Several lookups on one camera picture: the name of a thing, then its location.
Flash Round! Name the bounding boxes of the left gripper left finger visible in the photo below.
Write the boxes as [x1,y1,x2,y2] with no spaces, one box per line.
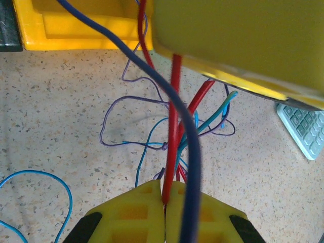
[64,179,166,243]

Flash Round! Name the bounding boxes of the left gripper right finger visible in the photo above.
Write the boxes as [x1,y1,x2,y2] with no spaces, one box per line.
[165,181,266,243]

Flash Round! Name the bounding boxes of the teal cable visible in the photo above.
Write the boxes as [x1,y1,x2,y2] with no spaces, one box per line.
[176,90,239,167]

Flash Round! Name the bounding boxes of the dark blue cable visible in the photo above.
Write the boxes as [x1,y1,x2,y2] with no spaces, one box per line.
[56,0,230,243]

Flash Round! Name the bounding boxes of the thin purple cable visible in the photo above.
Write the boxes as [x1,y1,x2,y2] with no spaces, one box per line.
[100,0,236,150]

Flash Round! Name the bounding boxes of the red cable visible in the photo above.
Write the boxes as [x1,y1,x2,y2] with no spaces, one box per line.
[136,0,217,206]

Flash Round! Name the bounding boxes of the pale green calculator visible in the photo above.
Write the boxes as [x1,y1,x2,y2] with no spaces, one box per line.
[275,102,324,161]

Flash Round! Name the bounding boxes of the yellow plastic bin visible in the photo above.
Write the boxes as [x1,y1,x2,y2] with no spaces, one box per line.
[12,0,155,51]

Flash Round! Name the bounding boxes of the black plastic bin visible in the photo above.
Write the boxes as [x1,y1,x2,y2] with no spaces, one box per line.
[0,0,24,53]

